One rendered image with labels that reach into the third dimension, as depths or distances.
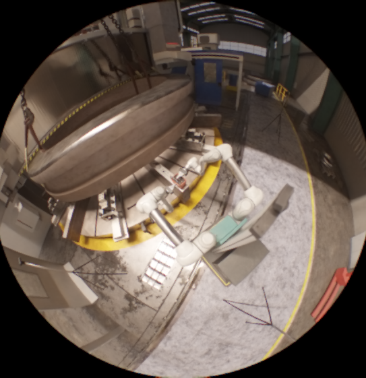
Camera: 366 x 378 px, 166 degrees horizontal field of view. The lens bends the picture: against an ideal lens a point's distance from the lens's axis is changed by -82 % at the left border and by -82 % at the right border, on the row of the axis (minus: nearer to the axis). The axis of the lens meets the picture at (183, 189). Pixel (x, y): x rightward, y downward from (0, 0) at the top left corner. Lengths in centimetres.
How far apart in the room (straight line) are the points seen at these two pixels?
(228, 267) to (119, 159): 195
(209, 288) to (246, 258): 103
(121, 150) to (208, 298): 269
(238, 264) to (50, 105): 507
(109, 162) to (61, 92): 316
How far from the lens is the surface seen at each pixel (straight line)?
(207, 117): 362
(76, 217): 296
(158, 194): 112
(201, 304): 241
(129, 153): 192
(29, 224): 458
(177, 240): 108
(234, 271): 147
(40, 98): 437
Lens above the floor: 224
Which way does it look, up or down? 58 degrees down
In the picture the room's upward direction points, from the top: 11 degrees counter-clockwise
